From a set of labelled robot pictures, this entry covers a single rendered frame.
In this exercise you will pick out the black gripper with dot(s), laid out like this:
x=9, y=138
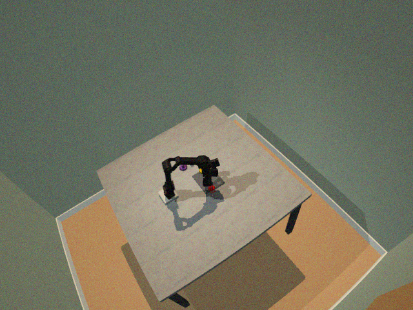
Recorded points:
x=207, y=181

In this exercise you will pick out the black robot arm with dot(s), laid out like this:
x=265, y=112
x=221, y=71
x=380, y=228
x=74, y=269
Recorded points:
x=203, y=162

